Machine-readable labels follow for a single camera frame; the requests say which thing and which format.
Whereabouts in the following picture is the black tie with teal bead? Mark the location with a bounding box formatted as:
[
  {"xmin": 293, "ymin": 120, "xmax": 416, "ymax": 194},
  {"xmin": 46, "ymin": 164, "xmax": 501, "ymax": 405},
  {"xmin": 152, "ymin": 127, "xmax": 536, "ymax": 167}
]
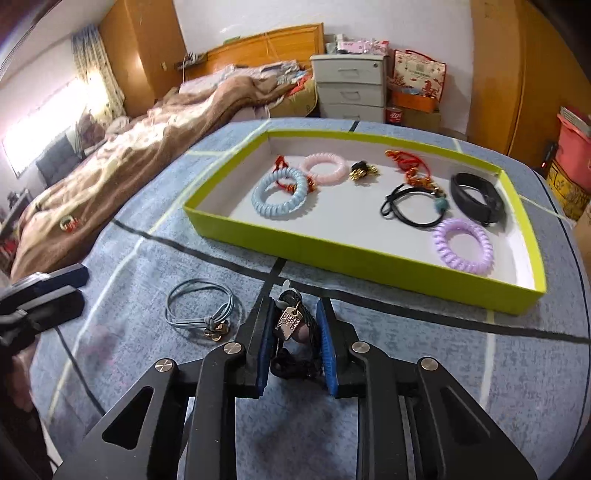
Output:
[{"xmin": 380, "ymin": 185, "xmax": 450, "ymax": 230}]

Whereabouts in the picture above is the blue spiral hair tie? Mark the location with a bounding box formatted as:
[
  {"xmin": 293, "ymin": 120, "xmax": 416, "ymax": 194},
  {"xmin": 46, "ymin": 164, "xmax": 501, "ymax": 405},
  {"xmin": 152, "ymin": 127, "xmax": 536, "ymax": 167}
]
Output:
[{"xmin": 250, "ymin": 166, "xmax": 310, "ymax": 222}]

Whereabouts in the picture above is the purple spiral hair tie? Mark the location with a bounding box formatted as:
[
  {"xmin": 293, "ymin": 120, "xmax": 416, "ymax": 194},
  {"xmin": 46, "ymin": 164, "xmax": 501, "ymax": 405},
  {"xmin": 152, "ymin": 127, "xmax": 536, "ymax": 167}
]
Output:
[{"xmin": 431, "ymin": 217, "xmax": 495, "ymax": 277}]

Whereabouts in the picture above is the pink spiral hair tie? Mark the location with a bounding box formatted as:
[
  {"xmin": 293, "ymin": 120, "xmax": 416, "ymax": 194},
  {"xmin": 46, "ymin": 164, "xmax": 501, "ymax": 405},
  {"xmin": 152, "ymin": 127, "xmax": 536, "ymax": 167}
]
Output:
[{"xmin": 298, "ymin": 152, "xmax": 351, "ymax": 187}]

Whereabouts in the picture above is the black wristband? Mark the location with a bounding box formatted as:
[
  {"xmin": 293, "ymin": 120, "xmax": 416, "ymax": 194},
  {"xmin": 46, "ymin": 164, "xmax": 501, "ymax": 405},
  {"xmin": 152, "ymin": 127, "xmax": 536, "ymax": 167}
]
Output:
[{"xmin": 450, "ymin": 173, "xmax": 506, "ymax": 226}]

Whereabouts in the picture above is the left hand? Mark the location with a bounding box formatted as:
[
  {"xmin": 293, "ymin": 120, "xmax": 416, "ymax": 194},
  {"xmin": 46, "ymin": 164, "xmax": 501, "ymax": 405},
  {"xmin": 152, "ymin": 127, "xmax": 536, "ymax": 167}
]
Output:
[{"xmin": 4, "ymin": 341, "xmax": 38, "ymax": 412}]

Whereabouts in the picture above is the brown fleece blanket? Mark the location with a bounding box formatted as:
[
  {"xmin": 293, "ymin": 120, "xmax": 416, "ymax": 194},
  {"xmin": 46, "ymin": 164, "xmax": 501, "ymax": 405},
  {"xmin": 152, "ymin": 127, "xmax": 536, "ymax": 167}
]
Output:
[{"xmin": 9, "ymin": 76, "xmax": 293, "ymax": 282}]

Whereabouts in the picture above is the blue plaid table cloth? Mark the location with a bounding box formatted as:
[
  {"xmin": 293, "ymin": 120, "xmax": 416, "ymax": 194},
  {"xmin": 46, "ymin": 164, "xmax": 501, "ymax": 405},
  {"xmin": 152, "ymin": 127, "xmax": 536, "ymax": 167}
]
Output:
[{"xmin": 31, "ymin": 119, "xmax": 590, "ymax": 479}]

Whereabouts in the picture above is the green shallow cardboard tray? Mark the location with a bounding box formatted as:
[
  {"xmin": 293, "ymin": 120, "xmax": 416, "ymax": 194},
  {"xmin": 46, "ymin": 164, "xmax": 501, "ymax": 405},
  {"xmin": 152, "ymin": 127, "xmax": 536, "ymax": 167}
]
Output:
[{"xmin": 184, "ymin": 129, "xmax": 547, "ymax": 315}]

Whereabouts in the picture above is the floral window curtain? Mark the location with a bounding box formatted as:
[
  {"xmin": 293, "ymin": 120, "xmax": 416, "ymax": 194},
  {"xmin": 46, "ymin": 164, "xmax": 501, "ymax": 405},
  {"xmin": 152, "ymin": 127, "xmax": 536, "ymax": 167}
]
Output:
[{"xmin": 71, "ymin": 24, "xmax": 126, "ymax": 125}]

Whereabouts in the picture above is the orange box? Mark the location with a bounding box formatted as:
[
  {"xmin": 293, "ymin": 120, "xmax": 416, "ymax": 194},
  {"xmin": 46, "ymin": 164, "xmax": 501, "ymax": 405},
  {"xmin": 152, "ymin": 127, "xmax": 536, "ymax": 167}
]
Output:
[{"xmin": 391, "ymin": 90, "xmax": 439, "ymax": 113}]

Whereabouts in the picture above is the white three drawer cabinet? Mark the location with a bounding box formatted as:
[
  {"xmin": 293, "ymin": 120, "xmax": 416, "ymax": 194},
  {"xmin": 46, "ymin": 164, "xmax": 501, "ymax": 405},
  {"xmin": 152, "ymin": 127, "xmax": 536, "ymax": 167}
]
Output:
[{"xmin": 311, "ymin": 54, "xmax": 387, "ymax": 123}]

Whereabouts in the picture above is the wooden corner cabinet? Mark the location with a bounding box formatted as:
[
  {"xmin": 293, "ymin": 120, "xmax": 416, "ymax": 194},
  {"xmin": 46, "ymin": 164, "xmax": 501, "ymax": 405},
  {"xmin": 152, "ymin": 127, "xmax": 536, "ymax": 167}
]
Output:
[{"xmin": 98, "ymin": 0, "xmax": 186, "ymax": 117}]

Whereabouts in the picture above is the yellow patterned box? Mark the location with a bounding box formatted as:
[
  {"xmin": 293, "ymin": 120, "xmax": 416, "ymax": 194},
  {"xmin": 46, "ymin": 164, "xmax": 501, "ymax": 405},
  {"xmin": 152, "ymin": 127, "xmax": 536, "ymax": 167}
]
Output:
[{"xmin": 546, "ymin": 161, "xmax": 590, "ymax": 221}]

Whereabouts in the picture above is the red patterned gift bag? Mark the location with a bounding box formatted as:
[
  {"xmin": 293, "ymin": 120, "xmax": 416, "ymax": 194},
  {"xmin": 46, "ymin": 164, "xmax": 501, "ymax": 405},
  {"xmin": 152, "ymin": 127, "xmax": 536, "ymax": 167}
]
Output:
[{"xmin": 390, "ymin": 49, "xmax": 448, "ymax": 102}]

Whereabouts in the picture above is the wooden bed headboard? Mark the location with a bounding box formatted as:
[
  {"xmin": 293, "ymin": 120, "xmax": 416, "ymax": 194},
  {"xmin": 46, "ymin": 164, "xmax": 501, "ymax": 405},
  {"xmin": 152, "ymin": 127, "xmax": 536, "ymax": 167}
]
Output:
[{"xmin": 185, "ymin": 23, "xmax": 325, "ymax": 80}]

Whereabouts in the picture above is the pink plastic storage bin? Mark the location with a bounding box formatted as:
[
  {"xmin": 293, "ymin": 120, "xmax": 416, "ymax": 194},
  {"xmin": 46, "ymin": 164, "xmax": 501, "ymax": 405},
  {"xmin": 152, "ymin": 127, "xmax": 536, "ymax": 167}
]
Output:
[{"xmin": 556, "ymin": 114, "xmax": 590, "ymax": 191}]

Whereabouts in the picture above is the tall wooden wardrobe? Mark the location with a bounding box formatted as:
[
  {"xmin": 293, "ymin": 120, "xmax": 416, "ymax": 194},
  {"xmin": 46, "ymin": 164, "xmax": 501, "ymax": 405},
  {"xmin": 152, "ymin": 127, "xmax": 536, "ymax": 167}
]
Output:
[{"xmin": 467, "ymin": 1, "xmax": 590, "ymax": 168}]

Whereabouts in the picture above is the blue grey thin hair tie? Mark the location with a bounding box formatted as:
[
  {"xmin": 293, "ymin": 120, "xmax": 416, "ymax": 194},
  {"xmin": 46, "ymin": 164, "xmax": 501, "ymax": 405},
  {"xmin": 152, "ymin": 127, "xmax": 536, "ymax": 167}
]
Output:
[{"xmin": 164, "ymin": 279, "xmax": 238, "ymax": 342}]

